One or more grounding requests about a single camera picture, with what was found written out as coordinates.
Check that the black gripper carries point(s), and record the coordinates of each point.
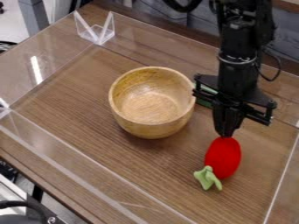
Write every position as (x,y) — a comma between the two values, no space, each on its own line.
(239,99)

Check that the red plush strawberry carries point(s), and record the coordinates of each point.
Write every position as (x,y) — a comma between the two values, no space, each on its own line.
(220,163)

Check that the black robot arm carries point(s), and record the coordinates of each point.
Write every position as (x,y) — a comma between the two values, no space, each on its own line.
(246,29)

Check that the green rectangular block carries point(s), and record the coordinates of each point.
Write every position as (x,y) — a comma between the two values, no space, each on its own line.
(205,93)

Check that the wooden bowl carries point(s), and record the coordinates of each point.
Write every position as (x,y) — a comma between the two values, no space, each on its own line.
(151,101)

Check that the black table leg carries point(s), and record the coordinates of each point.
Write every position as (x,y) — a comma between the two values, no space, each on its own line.
(37,193)

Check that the clear acrylic tray enclosure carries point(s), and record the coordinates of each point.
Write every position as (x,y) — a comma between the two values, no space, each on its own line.
(100,127)

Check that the clear acrylic corner bracket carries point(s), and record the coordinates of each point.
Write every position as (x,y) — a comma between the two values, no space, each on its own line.
(96,34)

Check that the black metal bracket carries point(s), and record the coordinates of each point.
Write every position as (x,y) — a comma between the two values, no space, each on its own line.
(48,213)

